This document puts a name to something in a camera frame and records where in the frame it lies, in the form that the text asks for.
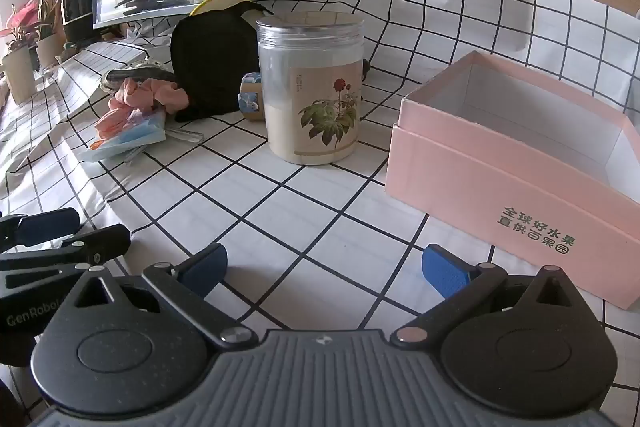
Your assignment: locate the dark hair clip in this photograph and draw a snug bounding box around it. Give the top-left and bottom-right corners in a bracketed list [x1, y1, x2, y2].
[100, 66, 177, 94]

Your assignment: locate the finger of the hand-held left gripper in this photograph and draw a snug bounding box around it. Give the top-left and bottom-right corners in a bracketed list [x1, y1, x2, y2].
[0, 208, 82, 254]
[0, 223, 132, 278]

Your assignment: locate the pink cardboard box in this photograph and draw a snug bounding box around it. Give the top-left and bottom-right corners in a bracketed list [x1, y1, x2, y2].
[384, 51, 640, 311]

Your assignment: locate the pink orange cloth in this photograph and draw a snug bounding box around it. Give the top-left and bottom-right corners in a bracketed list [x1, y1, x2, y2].
[94, 106, 132, 144]

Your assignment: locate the clear plastic jar flower label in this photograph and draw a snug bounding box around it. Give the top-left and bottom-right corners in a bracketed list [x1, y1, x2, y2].
[256, 13, 366, 166]

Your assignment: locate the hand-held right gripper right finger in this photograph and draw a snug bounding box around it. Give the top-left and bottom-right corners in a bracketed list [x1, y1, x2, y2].
[392, 244, 583, 350]

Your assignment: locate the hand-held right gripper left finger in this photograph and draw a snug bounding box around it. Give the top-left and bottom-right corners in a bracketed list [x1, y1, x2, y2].
[75, 243, 256, 350]

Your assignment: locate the pink scrunchie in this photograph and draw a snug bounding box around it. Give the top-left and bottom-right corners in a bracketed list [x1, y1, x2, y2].
[107, 78, 189, 116]

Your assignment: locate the blue face mask packet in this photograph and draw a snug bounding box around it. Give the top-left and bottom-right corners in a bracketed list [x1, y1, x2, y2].
[80, 109, 167, 164]

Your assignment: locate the small blue patterned roll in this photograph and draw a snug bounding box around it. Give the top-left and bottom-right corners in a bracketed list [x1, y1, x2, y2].
[238, 72, 267, 122]

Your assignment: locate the silver round disc yellow rim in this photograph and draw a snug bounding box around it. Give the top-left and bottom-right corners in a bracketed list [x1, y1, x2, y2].
[189, 0, 273, 28]

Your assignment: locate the clear plastic strip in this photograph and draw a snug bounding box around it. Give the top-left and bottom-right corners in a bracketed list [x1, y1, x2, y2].
[164, 128, 204, 144]

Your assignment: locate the red leaf potted plant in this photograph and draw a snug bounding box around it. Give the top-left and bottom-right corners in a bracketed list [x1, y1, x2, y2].
[0, 2, 42, 104]

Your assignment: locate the black round soft disc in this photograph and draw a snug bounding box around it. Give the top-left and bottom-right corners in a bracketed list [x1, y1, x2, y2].
[171, 9, 262, 122]

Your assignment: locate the black cylindrical speaker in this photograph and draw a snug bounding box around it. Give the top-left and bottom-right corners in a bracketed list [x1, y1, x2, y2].
[61, 0, 101, 46]

